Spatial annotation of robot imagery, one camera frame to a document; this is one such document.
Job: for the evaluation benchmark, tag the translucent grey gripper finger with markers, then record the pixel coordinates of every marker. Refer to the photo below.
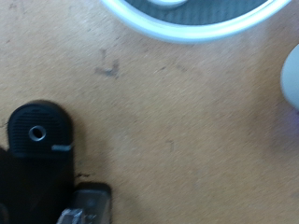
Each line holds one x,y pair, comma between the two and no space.
90,203

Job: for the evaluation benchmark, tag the black Keurig coffee machine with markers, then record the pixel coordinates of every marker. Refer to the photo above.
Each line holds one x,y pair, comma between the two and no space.
31,174

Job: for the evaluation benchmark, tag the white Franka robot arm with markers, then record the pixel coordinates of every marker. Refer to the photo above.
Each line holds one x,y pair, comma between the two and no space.
294,77

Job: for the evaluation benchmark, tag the white two-tier turntable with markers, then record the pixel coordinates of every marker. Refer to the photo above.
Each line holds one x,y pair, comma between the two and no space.
187,33

